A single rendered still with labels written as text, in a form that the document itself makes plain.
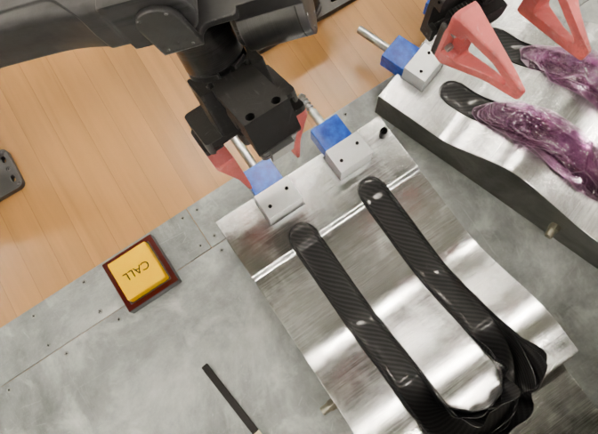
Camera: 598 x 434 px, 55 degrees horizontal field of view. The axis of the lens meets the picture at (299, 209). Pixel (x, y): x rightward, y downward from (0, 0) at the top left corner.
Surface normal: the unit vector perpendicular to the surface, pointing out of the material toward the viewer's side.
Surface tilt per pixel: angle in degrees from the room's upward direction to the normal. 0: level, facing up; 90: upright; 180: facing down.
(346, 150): 0
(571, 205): 16
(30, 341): 0
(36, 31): 88
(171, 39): 90
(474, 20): 23
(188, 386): 0
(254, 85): 30
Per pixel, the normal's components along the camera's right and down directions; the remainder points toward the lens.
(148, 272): -0.03, -0.25
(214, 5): -0.29, -0.22
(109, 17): 0.11, 0.96
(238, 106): -0.31, -0.62
